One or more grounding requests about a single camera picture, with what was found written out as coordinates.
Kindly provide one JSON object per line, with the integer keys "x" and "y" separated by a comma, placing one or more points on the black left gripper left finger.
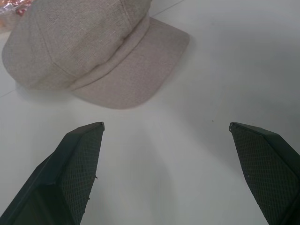
{"x": 70, "y": 168}

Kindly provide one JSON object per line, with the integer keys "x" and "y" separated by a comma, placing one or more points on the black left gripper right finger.
{"x": 267, "y": 168}

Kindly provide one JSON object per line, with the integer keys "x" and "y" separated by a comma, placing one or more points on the beige fabric cap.
{"x": 77, "y": 51}

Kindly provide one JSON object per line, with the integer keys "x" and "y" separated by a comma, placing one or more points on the clear orange plastic bag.
{"x": 10, "y": 14}

